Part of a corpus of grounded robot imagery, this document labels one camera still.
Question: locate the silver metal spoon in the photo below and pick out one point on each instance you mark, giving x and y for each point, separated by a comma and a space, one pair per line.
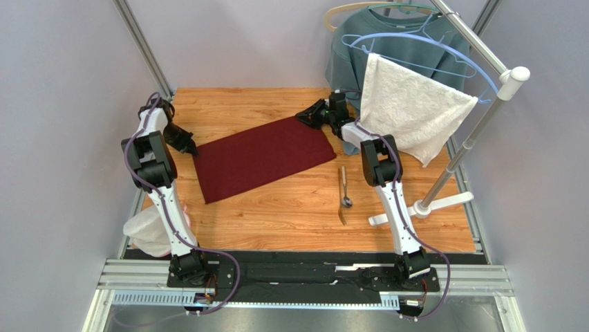
345, 200

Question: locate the beige wooden hanger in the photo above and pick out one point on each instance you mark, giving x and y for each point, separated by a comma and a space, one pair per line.
352, 7

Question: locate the aluminium frame rail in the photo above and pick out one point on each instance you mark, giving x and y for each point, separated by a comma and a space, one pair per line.
141, 42

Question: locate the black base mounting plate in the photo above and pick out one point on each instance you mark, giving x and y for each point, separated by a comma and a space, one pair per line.
291, 278

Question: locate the dark red cloth napkin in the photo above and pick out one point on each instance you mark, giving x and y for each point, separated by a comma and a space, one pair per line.
258, 156

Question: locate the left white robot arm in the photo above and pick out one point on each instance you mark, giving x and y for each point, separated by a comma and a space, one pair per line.
152, 168

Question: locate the white towel on hanger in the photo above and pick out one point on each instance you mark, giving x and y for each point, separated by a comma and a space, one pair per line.
420, 113

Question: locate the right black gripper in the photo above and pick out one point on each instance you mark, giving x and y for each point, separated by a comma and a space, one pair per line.
319, 115

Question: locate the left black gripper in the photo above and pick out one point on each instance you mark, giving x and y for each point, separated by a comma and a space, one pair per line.
187, 144

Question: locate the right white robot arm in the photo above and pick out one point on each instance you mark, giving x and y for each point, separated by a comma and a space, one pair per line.
383, 171

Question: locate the light blue clothes hanger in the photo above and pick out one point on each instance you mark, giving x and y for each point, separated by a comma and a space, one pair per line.
473, 69

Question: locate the white mesh bag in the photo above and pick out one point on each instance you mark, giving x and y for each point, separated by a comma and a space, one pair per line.
147, 232

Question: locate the teal sweatshirt on hanger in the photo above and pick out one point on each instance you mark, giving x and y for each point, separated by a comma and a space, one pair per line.
346, 66

